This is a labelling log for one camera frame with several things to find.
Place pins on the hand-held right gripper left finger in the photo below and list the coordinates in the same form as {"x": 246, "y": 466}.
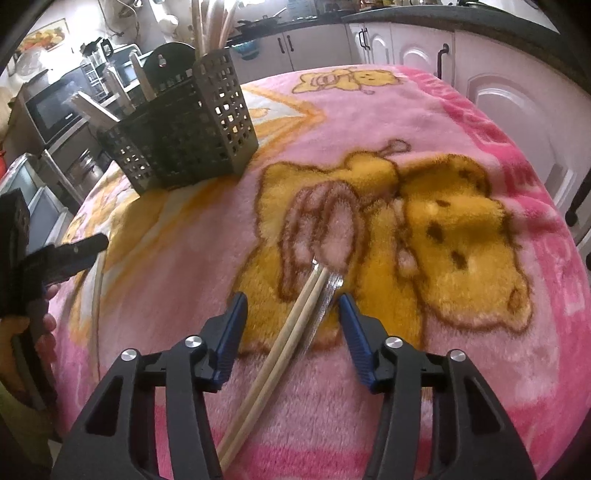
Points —
{"x": 231, "y": 350}

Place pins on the black frying pan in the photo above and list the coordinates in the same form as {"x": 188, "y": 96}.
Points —
{"x": 263, "y": 22}

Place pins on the teal plastic basket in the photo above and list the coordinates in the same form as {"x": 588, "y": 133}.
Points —
{"x": 244, "y": 50}

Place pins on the dark grey utensil caddy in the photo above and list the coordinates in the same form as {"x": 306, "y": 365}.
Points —
{"x": 184, "y": 138}

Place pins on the black microwave oven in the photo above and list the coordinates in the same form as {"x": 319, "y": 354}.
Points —
{"x": 51, "y": 106}

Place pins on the dark kitchen countertop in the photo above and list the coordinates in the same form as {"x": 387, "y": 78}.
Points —
{"x": 415, "y": 21}

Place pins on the black round utensil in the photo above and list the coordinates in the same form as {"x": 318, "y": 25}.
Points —
{"x": 166, "y": 74}

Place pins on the person's left forearm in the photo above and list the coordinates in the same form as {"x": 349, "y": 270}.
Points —
{"x": 16, "y": 424}

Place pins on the person's left hand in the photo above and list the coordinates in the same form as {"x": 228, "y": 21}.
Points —
{"x": 46, "y": 337}

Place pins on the grey storage drawers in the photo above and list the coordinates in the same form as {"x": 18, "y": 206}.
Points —
{"x": 44, "y": 207}

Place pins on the white kettle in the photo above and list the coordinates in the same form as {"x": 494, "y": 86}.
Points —
{"x": 168, "y": 25}

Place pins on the wooden chopstick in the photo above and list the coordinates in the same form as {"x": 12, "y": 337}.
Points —
{"x": 268, "y": 369}
{"x": 278, "y": 370}
{"x": 96, "y": 290}

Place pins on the fruit wall poster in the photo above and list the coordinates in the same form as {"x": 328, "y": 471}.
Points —
{"x": 44, "y": 39}

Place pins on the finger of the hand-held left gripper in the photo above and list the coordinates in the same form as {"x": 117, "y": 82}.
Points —
{"x": 69, "y": 256}

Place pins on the steel pot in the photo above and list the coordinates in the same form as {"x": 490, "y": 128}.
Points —
{"x": 85, "y": 168}

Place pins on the pink printed blanket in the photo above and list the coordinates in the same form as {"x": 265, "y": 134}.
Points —
{"x": 415, "y": 115}

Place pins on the pale wooden spatula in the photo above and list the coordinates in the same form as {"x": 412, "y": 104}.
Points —
{"x": 94, "y": 110}
{"x": 143, "y": 78}
{"x": 115, "y": 92}

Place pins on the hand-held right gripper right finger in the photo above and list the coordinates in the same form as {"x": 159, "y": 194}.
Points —
{"x": 358, "y": 350}

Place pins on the bundle of chopsticks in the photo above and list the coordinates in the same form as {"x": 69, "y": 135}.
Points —
{"x": 214, "y": 23}

